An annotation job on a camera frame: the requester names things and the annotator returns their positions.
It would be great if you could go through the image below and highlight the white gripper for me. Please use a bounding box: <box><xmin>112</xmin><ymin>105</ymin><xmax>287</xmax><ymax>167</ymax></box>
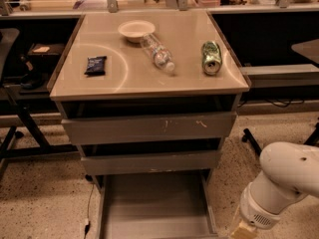
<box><xmin>230</xmin><ymin>183</ymin><xmax>280</xmax><ymax>239</ymax></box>

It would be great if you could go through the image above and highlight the grey bottom drawer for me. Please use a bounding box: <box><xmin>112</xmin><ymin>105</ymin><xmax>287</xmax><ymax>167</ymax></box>
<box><xmin>96</xmin><ymin>171</ymin><xmax>218</xmax><ymax>239</ymax></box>

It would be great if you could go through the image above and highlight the grey drawer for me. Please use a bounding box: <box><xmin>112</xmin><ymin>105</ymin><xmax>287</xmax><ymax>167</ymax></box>
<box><xmin>62</xmin><ymin>112</ymin><xmax>236</xmax><ymax>145</ymax></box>
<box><xmin>81</xmin><ymin>150</ymin><xmax>221</xmax><ymax>175</ymax></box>
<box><xmin>96</xmin><ymin>171</ymin><xmax>218</xmax><ymax>239</ymax></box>

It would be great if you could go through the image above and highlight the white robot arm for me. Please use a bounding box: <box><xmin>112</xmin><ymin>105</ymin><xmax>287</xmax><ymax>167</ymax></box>
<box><xmin>229</xmin><ymin>141</ymin><xmax>319</xmax><ymax>239</ymax></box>

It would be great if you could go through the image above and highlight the grey middle drawer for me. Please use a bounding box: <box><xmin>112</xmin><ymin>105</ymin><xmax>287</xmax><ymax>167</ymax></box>
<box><xmin>81</xmin><ymin>150</ymin><xmax>221</xmax><ymax>175</ymax></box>

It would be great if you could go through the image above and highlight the grey top drawer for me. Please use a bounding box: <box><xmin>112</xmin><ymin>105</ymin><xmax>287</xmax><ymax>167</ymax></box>
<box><xmin>62</xmin><ymin>112</ymin><xmax>236</xmax><ymax>145</ymax></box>

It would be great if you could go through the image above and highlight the grey drawer cabinet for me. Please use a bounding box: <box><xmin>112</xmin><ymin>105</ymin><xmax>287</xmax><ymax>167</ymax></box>
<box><xmin>46</xmin><ymin>9</ymin><xmax>252</xmax><ymax>194</ymax></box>

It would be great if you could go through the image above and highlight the black wheeled stand base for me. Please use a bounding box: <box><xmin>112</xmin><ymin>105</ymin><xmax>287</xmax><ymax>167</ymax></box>
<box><xmin>241</xmin><ymin>120</ymin><xmax>319</xmax><ymax>157</ymax></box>

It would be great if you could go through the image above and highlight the green soda can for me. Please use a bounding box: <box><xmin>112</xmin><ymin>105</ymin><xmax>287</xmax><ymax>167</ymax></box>
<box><xmin>201</xmin><ymin>41</ymin><xmax>222</xmax><ymax>76</ymax></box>

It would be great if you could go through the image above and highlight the clear plastic water bottle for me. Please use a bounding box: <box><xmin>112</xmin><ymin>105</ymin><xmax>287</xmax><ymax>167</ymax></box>
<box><xmin>140</xmin><ymin>34</ymin><xmax>175</xmax><ymax>75</ymax></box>

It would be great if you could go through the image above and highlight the dark blue snack packet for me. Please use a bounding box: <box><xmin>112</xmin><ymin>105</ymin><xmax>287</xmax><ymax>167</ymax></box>
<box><xmin>85</xmin><ymin>56</ymin><xmax>107</xmax><ymax>76</ymax></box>

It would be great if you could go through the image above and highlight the white paper bowl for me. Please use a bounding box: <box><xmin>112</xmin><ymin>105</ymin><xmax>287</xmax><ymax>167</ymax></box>
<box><xmin>118</xmin><ymin>20</ymin><xmax>156</xmax><ymax>43</ymax></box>

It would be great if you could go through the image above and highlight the black box on shelf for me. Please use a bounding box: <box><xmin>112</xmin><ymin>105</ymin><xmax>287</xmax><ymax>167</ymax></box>
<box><xmin>28</xmin><ymin>43</ymin><xmax>65</xmax><ymax>64</ymax></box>

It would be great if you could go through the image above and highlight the black cable on floor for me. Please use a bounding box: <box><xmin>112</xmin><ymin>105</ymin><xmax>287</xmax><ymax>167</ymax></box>
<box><xmin>83</xmin><ymin>182</ymin><xmax>96</xmax><ymax>239</ymax></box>

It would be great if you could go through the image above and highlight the black chair frame left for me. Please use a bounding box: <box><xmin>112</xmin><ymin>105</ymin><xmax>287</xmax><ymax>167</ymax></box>
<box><xmin>0</xmin><ymin>28</ymin><xmax>77</xmax><ymax>175</ymax></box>

